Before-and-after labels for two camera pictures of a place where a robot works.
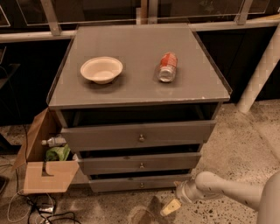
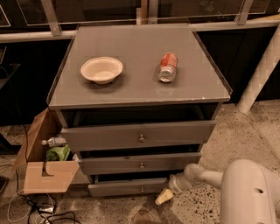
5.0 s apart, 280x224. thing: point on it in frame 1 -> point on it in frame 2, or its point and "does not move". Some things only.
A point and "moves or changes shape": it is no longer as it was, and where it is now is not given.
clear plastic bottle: (54, 142) does not move
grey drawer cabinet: (138, 102) does not move
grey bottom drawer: (139, 184) moves or changes shape
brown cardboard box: (42, 176) does not move
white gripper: (181, 192) -> (175, 184)
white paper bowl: (101, 70) does not move
